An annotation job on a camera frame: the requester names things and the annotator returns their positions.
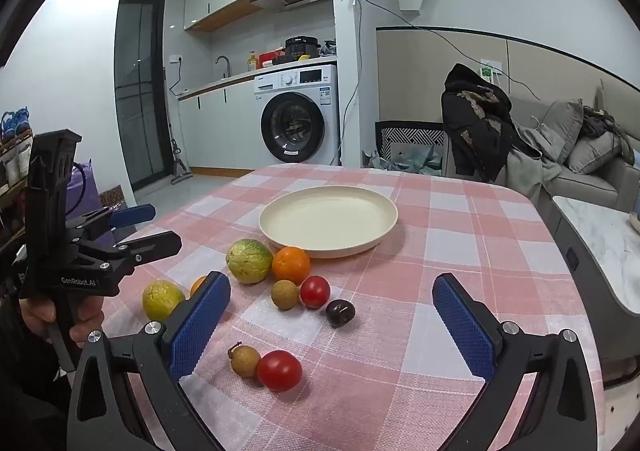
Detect red cherry tomato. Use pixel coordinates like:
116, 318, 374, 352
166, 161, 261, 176
256, 350, 303, 392
299, 275, 331, 309

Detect shoe rack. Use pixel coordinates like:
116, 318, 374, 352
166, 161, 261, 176
0, 108, 36, 252

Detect purple bag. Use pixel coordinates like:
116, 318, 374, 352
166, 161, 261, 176
67, 160, 96, 219

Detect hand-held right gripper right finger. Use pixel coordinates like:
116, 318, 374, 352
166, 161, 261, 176
432, 273, 599, 451

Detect black jacket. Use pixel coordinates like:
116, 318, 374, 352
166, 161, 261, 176
441, 63, 516, 182

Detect white kitchen counter cabinet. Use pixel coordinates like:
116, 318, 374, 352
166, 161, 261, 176
177, 71, 266, 176

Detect pale yellow wrinkled citrus fruit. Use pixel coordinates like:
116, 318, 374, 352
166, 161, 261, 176
142, 281, 186, 322

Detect orange mandarin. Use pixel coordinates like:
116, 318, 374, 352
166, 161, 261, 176
271, 247, 312, 286

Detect cream round plate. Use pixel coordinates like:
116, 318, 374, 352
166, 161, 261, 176
258, 186, 399, 259

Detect marble coffee table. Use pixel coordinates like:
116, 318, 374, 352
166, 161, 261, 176
550, 196, 640, 392

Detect stick vacuum cleaner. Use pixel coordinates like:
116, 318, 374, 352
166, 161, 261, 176
162, 68, 193, 184

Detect blue shoes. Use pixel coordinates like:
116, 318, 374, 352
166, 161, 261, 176
0, 108, 31, 139

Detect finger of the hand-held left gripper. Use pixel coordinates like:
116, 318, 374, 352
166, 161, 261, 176
112, 231, 182, 264
67, 204, 156, 238

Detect pile of dark clothes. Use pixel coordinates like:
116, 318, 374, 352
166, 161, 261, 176
580, 103, 636, 164

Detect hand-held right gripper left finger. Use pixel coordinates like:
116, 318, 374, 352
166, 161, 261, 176
66, 271, 232, 451

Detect black white patterned basket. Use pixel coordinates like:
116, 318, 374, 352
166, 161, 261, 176
375, 121, 448, 176

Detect large grey cushion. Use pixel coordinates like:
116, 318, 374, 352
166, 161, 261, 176
542, 100, 585, 164

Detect small grey cushion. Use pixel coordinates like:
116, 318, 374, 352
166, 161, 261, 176
565, 131, 623, 175

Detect white washing machine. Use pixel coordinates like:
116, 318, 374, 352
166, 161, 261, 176
253, 63, 341, 166

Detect pink checkered tablecloth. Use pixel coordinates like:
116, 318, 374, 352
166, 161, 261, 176
102, 163, 606, 451

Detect black glass door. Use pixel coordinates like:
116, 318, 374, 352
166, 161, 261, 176
114, 0, 168, 192

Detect grey sofa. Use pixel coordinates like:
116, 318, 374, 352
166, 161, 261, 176
510, 96, 640, 214

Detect black pressure cooker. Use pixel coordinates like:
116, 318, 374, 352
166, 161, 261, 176
285, 35, 321, 59

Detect brown longan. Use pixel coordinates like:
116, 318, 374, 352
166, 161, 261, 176
228, 343, 262, 378
271, 279, 300, 311

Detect green mottled citrus fruit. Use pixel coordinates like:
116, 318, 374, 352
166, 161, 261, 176
226, 239, 274, 285

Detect grey blanket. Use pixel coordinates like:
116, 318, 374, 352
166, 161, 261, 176
505, 123, 563, 212

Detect person's left hand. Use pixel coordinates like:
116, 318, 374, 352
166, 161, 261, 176
19, 298, 103, 347

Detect brown cardboard box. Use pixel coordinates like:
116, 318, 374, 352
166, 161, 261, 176
98, 185, 126, 212

